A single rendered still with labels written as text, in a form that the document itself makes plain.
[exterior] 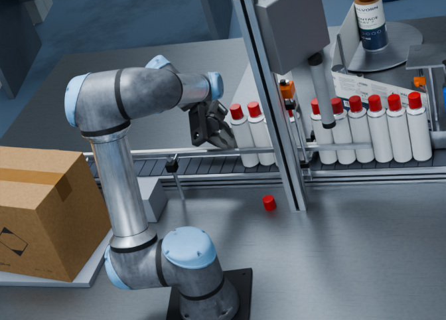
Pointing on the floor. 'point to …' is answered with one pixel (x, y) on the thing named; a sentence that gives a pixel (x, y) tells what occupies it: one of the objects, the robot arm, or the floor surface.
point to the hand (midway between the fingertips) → (234, 150)
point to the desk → (216, 26)
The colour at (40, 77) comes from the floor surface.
